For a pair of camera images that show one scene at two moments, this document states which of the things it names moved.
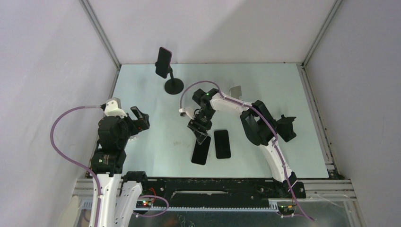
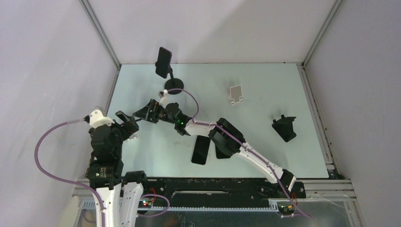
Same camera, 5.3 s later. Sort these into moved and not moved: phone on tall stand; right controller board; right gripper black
Moved: right gripper black
Not moved: right controller board; phone on tall stand
